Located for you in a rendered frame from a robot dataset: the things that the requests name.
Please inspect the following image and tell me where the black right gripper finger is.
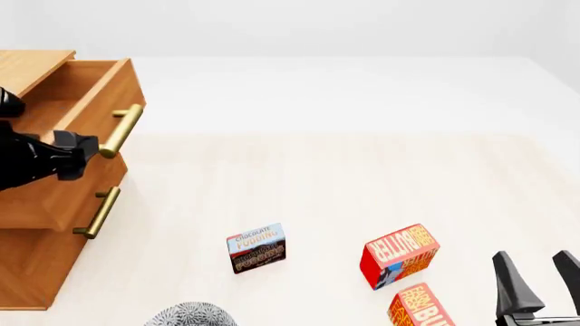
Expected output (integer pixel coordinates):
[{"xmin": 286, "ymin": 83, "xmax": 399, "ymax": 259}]
[
  {"xmin": 551, "ymin": 250, "xmax": 580, "ymax": 315},
  {"xmin": 491, "ymin": 250, "xmax": 546, "ymax": 318}
]

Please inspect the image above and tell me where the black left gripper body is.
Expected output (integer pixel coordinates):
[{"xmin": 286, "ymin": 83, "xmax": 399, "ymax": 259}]
[{"xmin": 55, "ymin": 134, "xmax": 101, "ymax": 182}]

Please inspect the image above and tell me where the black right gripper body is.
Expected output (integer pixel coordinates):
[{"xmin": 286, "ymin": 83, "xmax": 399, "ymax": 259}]
[{"xmin": 494, "ymin": 311, "xmax": 580, "ymax": 326}]

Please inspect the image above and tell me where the wooden drawer, slightly open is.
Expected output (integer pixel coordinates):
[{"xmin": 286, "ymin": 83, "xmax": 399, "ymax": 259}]
[{"xmin": 0, "ymin": 152, "xmax": 130, "ymax": 234}]

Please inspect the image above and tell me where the wooden drawer, large open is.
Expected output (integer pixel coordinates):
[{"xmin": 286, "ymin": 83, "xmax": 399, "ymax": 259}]
[{"xmin": 0, "ymin": 57, "xmax": 149, "ymax": 161}]

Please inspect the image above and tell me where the wooden cabinet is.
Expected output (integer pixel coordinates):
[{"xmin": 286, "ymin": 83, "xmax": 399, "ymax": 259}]
[{"xmin": 0, "ymin": 49, "xmax": 92, "ymax": 312}]

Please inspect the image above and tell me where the chocolate pudding box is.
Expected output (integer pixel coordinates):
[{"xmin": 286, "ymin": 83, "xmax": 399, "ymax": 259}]
[{"xmin": 226, "ymin": 222, "xmax": 288, "ymax": 275}]

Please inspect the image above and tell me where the red butter box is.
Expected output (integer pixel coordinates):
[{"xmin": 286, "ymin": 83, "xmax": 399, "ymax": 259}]
[
  {"xmin": 386, "ymin": 282, "xmax": 457, "ymax": 326},
  {"xmin": 359, "ymin": 223, "xmax": 441, "ymax": 292}
]

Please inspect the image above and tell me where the black white patterned bowl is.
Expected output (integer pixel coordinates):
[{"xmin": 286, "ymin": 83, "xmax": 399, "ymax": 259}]
[{"xmin": 143, "ymin": 302, "xmax": 239, "ymax": 326}]

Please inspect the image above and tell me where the brass drawer handle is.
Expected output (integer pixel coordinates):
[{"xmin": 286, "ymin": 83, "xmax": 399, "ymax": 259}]
[
  {"xmin": 98, "ymin": 103, "xmax": 146, "ymax": 160},
  {"xmin": 72, "ymin": 185, "xmax": 122, "ymax": 240}
]

